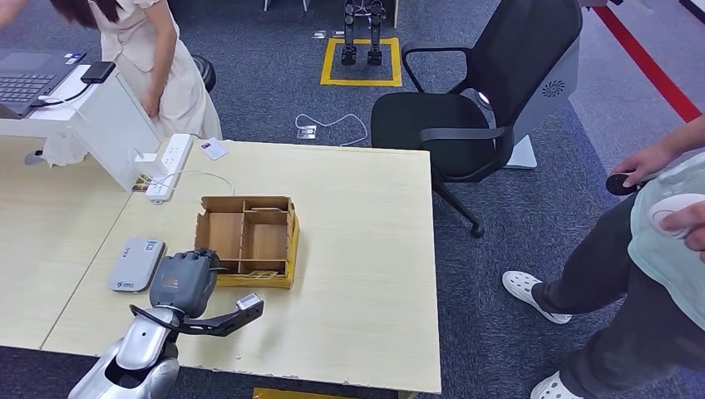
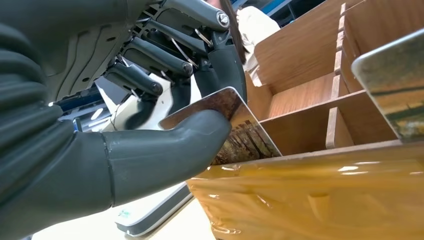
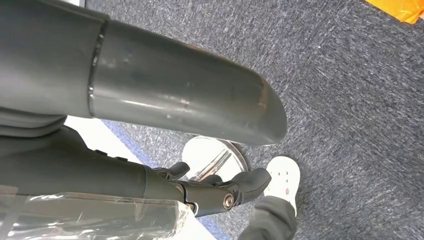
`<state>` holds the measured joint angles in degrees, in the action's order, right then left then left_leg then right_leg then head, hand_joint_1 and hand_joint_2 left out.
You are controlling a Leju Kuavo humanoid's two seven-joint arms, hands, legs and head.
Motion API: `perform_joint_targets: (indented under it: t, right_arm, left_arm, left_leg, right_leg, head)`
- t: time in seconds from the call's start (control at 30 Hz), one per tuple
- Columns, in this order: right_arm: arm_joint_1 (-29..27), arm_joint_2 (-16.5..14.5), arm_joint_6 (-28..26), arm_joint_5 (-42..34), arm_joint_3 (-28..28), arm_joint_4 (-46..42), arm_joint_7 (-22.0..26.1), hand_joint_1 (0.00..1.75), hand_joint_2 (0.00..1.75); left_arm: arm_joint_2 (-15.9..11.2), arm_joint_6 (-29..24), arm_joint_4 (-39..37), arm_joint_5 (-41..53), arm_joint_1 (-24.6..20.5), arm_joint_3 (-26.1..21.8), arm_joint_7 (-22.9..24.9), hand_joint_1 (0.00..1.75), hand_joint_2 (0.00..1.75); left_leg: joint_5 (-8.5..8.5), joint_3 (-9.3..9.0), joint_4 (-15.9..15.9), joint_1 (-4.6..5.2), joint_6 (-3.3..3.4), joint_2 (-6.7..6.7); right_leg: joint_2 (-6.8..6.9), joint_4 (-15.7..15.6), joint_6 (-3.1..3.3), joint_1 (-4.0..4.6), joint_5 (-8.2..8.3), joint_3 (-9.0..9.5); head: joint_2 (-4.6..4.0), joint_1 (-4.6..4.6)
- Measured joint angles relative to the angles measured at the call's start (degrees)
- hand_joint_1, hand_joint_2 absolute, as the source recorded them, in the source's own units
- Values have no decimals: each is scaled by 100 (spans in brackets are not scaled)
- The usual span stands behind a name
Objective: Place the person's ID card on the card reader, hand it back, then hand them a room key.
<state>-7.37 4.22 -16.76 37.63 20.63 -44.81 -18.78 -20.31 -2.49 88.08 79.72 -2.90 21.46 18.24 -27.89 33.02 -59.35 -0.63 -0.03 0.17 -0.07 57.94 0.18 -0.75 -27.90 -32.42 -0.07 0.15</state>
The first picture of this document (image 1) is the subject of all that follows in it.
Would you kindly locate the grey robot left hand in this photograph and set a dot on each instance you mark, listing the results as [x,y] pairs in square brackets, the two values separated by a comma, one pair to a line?
[182,283]

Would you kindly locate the white ID card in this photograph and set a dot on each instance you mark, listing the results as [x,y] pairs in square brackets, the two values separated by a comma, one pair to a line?
[213,148]

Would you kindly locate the person's forearm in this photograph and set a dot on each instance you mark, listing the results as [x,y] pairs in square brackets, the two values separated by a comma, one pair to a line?
[164,71]

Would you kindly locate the person's right forearm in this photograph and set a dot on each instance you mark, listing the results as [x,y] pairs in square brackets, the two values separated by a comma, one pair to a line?
[687,136]

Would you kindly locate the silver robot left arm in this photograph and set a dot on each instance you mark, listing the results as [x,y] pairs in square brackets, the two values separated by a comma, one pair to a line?
[132,358]

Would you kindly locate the grey card reader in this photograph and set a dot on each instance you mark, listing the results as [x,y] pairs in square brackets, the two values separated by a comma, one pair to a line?
[136,265]

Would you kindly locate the patterned room key card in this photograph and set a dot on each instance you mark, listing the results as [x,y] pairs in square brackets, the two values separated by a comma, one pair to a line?
[262,274]

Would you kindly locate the yellow black sticker card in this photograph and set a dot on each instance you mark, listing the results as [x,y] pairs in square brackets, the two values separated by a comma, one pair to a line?
[141,183]

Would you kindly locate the room key card standing upright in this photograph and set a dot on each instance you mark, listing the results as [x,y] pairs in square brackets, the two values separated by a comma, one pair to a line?
[269,210]

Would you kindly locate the person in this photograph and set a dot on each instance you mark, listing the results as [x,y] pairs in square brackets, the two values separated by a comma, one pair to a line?
[179,99]
[622,297]

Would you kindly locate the person's right hand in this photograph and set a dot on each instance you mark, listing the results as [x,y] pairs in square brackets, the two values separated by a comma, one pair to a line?
[644,164]

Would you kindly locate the person's left hand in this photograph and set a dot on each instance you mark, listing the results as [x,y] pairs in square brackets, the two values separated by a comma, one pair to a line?
[688,226]

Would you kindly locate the wooden compartment box yellow base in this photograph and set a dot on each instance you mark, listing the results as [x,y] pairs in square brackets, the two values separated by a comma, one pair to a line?
[267,242]

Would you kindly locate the white charger plug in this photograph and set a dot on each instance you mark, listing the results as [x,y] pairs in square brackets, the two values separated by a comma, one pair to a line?
[150,164]

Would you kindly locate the white power strip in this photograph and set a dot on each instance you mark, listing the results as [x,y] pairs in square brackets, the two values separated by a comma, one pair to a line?
[177,151]

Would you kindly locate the yellow tape strip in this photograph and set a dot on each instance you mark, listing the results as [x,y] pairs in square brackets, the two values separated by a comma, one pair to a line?
[286,395]

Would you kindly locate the white desk stand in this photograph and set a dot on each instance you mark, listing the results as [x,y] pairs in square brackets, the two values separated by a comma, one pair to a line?
[107,126]

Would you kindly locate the white crumpled bag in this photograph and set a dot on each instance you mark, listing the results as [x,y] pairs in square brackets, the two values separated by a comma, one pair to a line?
[61,153]

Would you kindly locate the grey round foot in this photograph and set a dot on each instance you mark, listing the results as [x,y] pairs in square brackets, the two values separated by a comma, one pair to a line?
[34,158]

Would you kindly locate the metal floor socket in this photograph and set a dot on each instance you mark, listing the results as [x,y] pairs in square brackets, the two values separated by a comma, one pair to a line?
[306,132]

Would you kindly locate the black round stool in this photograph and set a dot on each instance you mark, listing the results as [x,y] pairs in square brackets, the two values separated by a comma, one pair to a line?
[207,74]

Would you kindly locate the black adapter hub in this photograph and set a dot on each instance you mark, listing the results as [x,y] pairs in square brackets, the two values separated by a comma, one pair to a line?
[98,72]

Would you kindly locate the dark grey laptop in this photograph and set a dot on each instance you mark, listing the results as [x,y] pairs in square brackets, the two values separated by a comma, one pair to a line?
[27,77]

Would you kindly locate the white chair legs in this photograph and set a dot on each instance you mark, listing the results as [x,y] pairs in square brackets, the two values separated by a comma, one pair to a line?
[265,4]

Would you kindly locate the black office chair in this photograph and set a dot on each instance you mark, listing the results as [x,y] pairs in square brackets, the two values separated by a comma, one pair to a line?
[429,126]

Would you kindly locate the black robot legs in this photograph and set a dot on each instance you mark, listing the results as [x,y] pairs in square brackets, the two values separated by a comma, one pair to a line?
[348,33]

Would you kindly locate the white perforated shoe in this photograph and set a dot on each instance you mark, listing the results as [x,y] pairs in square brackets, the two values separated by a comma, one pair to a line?
[551,388]
[528,292]

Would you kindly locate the white grey floor machine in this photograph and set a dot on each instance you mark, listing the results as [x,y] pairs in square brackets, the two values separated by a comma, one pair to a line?
[551,93]

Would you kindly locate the black round controller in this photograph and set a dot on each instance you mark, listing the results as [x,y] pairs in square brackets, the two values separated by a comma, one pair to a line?
[615,185]

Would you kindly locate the white round controller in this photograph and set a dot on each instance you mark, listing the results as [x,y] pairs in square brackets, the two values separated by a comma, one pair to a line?
[669,206]

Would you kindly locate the red floor tape line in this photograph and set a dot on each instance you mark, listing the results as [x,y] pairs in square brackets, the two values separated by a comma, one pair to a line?
[650,63]

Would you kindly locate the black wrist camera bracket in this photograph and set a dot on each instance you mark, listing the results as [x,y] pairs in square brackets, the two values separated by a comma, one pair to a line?
[231,322]

